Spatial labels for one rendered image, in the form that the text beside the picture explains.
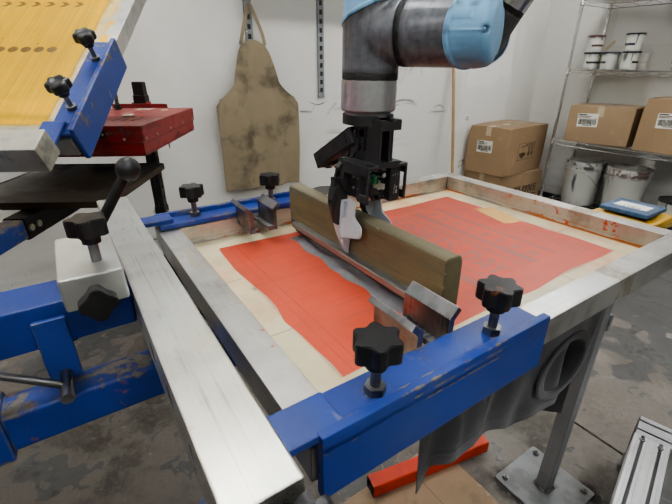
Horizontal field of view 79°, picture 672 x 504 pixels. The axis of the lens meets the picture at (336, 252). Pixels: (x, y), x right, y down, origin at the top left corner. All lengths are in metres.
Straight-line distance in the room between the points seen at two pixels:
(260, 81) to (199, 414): 2.44
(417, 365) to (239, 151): 2.31
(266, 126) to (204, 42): 0.56
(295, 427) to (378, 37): 0.43
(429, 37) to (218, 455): 0.45
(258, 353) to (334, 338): 0.11
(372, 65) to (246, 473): 0.46
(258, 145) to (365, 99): 2.15
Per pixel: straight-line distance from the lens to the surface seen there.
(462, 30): 0.51
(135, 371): 0.58
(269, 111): 2.67
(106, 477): 1.75
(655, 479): 1.55
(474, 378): 0.44
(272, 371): 0.42
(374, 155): 0.56
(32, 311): 0.51
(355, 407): 0.37
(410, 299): 0.49
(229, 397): 0.33
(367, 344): 0.33
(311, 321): 0.55
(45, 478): 1.84
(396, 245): 0.56
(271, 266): 0.70
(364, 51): 0.56
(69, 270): 0.48
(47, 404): 0.59
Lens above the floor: 1.26
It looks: 25 degrees down
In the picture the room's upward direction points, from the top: straight up
